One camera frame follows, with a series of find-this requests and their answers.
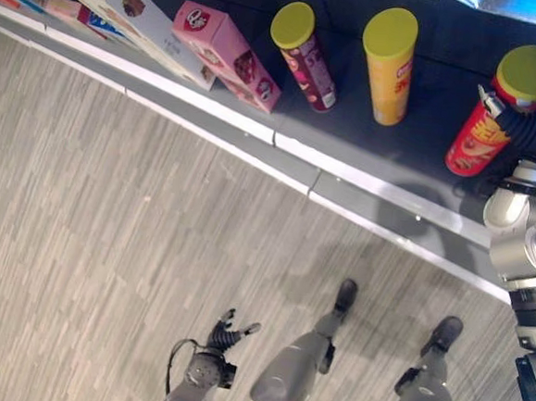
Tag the robot leg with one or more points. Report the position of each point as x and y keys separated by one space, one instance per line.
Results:
x=424 y=398
x=289 y=369

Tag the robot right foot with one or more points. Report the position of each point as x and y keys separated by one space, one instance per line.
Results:
x=445 y=333

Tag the robot left leg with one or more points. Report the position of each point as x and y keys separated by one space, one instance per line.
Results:
x=289 y=369

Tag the pink snack box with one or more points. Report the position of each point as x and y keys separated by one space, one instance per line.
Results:
x=224 y=44

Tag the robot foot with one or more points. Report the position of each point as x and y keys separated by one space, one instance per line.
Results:
x=445 y=333
x=346 y=294

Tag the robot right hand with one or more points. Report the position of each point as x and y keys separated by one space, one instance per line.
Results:
x=529 y=130

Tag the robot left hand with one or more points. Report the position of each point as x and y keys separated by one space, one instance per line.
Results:
x=223 y=335

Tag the silver foil package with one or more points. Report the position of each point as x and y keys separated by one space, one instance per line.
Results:
x=510 y=8

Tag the robot right leg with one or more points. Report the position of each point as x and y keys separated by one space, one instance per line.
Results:
x=424 y=398

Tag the maroon chip can yellow lid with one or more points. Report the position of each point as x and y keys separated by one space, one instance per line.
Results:
x=313 y=69

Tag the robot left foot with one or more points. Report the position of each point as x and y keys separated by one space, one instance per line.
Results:
x=346 y=294

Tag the white cookie box green label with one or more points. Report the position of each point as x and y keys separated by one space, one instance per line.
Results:
x=143 y=19

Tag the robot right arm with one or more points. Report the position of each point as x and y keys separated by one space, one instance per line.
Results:
x=519 y=248

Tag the blue and white box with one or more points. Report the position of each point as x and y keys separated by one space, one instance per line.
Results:
x=106 y=26

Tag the grey shelf with white rail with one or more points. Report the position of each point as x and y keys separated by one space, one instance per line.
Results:
x=282 y=132

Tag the red chip can yellow lid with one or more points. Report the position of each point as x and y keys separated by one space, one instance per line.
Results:
x=479 y=143

